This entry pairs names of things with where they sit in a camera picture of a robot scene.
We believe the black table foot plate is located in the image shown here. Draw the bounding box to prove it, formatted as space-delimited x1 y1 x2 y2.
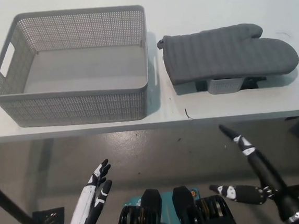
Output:
286 183 299 201
28 206 67 224

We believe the black table leg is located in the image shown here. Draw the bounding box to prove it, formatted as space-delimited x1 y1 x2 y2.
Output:
0 174 35 224

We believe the large grey perforated basket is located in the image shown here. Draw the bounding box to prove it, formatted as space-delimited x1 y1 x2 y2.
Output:
0 2 156 133

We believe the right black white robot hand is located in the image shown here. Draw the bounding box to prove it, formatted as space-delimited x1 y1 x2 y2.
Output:
203 117 299 224

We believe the black teal robot body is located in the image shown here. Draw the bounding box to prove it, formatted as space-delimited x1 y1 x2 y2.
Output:
110 181 239 224

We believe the small grey plastic bin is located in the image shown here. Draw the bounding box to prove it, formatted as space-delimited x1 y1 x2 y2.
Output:
194 74 268 94

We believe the thin curved black thread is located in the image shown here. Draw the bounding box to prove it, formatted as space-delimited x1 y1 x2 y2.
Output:
275 30 292 39

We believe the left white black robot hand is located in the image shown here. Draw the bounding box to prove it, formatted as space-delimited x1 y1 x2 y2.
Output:
64 158 117 224

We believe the grey quilted oven glove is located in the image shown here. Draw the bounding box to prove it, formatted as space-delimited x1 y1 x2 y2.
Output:
155 18 299 88

